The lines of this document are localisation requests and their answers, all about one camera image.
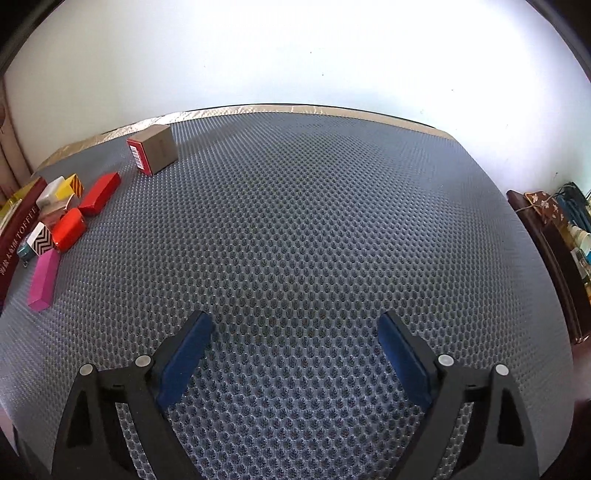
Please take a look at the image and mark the brown patterned cloth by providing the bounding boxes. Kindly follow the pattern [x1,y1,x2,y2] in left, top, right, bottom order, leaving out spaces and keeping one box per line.
[524,189,566,227]

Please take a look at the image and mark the long pink box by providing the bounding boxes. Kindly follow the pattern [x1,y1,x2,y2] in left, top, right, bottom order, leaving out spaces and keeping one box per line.
[27,249,62,313]

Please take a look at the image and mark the pale pink box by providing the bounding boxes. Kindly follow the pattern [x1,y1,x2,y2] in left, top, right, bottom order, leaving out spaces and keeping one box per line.
[39,205,70,227]

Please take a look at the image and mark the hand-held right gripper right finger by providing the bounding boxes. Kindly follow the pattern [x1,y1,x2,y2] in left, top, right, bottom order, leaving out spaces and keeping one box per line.
[378,310,541,480]

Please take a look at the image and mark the yellow box with striped end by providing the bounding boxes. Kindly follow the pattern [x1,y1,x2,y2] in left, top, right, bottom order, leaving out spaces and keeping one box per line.
[59,174,86,200]

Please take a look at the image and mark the blue cables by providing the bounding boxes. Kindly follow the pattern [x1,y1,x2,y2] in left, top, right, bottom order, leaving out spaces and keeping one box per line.
[554,182,591,234]

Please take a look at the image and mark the short orange-red box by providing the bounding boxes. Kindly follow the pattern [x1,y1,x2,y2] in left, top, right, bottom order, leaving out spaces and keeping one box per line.
[51,208,88,253]

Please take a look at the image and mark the black white zigzag box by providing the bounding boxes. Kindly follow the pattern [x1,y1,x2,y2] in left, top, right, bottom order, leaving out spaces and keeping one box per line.
[26,222,57,257]

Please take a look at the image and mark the yellow box of assorted items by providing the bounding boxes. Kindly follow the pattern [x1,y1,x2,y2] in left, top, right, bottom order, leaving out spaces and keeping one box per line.
[0,178,49,315]

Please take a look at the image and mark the long red box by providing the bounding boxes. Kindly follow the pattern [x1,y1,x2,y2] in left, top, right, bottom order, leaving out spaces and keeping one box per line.
[78,172,122,217]

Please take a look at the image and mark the grey mesh mat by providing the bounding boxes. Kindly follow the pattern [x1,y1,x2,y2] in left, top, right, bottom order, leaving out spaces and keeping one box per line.
[0,111,575,480]

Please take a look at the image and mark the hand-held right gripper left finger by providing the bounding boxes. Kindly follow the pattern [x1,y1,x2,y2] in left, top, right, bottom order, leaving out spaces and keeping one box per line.
[50,311,214,480]

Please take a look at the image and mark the brown cardboard box red end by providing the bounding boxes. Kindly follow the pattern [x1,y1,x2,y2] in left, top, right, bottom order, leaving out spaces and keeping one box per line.
[127,124,179,177]

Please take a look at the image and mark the dark wooden cabinet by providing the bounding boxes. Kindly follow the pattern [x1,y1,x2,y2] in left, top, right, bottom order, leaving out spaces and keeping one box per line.
[506,189,591,344]

